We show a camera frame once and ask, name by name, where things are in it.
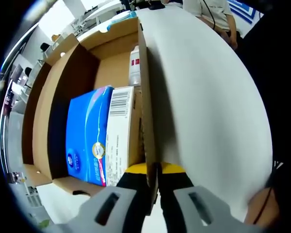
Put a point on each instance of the clear bottle red label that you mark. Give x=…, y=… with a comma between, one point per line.
x=135, y=70

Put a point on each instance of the black computer mouse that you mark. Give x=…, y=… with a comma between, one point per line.
x=157, y=6

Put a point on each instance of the person in black shirt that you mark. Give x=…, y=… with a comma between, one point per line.
x=281, y=97

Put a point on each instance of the light blue flat packet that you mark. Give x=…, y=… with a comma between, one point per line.
x=122, y=20

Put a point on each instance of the orange bag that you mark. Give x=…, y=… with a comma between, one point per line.
x=55, y=37

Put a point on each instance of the blue white wall poster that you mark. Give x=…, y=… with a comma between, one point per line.
x=240, y=9

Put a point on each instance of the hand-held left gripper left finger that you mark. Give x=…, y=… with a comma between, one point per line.
x=131, y=199

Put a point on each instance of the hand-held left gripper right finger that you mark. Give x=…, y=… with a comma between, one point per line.
x=182, y=201

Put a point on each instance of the brown cardboard shoe box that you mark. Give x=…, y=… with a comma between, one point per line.
x=111, y=63

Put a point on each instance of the blue soft tissue pack item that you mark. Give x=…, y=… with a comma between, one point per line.
x=87, y=133

